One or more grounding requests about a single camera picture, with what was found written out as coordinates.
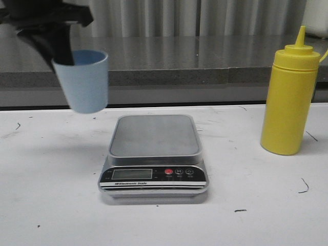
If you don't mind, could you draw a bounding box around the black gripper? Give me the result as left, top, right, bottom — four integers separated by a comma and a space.
1, 0, 94, 70

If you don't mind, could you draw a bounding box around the light blue plastic cup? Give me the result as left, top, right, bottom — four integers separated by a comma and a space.
52, 50, 109, 114

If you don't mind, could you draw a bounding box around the yellow squeeze bottle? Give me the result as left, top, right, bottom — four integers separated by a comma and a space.
260, 26, 327, 155

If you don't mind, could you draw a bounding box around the silver electronic kitchen scale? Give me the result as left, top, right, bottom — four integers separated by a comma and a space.
98, 114, 209, 205

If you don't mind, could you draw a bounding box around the white pleated curtain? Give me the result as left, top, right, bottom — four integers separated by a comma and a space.
0, 0, 307, 38

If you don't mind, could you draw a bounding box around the grey stone counter ledge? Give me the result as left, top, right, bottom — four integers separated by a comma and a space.
0, 35, 328, 108

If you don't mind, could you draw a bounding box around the white object on counter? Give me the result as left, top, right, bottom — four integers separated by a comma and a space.
302, 0, 327, 38

